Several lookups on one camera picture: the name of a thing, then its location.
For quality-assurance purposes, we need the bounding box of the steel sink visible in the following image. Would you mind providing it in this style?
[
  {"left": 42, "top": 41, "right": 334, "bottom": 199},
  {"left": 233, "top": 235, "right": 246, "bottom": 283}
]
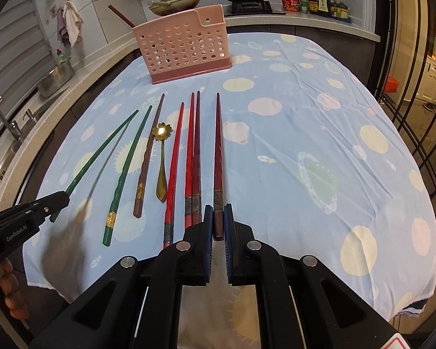
[{"left": 0, "top": 107, "right": 44, "bottom": 204}]

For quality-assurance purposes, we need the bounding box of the seasoning jar set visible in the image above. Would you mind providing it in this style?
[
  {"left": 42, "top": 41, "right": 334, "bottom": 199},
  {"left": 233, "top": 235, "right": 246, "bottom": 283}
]
[{"left": 330, "top": 0, "right": 350, "bottom": 20}]

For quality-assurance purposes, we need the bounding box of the green chopstick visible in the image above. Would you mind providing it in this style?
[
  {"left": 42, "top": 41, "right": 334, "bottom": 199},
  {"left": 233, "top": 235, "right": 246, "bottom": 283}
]
[
  {"left": 102, "top": 105, "right": 153, "bottom": 246},
  {"left": 50, "top": 110, "right": 139, "bottom": 223}
]

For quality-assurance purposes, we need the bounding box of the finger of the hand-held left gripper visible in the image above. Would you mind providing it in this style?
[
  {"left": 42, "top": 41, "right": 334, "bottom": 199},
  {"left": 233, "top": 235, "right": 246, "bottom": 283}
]
[{"left": 20, "top": 191, "right": 71, "bottom": 226}]

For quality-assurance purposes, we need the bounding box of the blue planet print cloth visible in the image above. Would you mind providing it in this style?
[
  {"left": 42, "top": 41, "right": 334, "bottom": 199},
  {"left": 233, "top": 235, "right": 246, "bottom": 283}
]
[{"left": 22, "top": 32, "right": 436, "bottom": 322}]

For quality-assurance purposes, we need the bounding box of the white hanging towel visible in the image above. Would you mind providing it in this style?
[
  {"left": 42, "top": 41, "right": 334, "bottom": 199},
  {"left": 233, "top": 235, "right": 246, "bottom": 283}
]
[{"left": 63, "top": 1, "right": 83, "bottom": 48}]

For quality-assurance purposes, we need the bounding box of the dark red chopstick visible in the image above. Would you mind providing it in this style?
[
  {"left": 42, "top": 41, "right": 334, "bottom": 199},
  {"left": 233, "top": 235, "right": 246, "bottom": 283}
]
[
  {"left": 213, "top": 93, "right": 224, "bottom": 241},
  {"left": 192, "top": 91, "right": 202, "bottom": 226}
]

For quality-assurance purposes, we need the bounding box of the purple hanging towel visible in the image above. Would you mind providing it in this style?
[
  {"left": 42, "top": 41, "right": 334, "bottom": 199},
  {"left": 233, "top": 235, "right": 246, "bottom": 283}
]
[{"left": 56, "top": 7, "right": 69, "bottom": 42}]

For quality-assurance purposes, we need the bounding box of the steel faucet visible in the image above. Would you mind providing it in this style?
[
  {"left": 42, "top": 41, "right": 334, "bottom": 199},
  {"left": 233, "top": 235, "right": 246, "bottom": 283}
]
[{"left": 0, "top": 87, "right": 22, "bottom": 142}]

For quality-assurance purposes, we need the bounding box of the brown chopstick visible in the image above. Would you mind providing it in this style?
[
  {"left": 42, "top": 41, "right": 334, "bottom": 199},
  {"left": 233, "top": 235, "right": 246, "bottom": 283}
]
[
  {"left": 133, "top": 93, "right": 166, "bottom": 219},
  {"left": 108, "top": 5, "right": 136, "bottom": 29}
]

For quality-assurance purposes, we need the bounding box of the pink perforated utensil holder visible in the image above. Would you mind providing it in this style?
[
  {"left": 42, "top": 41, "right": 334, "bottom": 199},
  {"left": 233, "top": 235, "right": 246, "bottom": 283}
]
[{"left": 132, "top": 4, "right": 233, "bottom": 85}]

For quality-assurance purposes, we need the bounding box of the glass sliding door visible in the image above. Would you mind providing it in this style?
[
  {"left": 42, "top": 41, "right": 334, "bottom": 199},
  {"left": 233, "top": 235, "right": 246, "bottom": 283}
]
[{"left": 376, "top": 0, "right": 436, "bottom": 226}]

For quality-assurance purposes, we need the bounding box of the gold flower spoon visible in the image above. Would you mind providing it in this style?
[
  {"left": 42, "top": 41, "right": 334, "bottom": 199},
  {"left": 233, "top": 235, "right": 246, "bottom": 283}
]
[{"left": 151, "top": 122, "right": 172, "bottom": 201}]

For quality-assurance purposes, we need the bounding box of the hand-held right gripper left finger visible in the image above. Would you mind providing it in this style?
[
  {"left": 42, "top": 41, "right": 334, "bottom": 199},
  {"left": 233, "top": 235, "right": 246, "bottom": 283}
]
[{"left": 29, "top": 204, "right": 214, "bottom": 349}]

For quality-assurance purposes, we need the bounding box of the window blind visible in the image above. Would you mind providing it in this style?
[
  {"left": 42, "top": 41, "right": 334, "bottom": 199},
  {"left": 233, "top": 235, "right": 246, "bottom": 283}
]
[{"left": 0, "top": 0, "right": 59, "bottom": 153}]

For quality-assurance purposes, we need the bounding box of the beige wok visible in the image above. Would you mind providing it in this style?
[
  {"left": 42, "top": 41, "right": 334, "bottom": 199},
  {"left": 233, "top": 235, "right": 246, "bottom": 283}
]
[{"left": 149, "top": 0, "right": 202, "bottom": 17}]

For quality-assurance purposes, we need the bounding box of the black gas stove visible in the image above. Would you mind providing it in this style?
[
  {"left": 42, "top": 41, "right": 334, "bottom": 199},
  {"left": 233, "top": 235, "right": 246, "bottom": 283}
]
[{"left": 223, "top": 1, "right": 286, "bottom": 16}]

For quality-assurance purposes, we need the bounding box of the steel colander bowl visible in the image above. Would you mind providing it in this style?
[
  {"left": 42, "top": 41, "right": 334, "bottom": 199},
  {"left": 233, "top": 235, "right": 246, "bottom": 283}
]
[{"left": 36, "top": 59, "right": 75, "bottom": 98}]

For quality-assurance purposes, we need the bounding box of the person's left hand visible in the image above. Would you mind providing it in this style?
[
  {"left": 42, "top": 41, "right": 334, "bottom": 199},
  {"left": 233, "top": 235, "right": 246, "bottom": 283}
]
[{"left": 0, "top": 258, "right": 26, "bottom": 320}]

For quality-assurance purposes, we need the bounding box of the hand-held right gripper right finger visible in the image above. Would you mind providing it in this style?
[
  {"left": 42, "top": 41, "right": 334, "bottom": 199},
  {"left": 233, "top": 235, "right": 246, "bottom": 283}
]
[{"left": 223, "top": 204, "right": 400, "bottom": 349}]

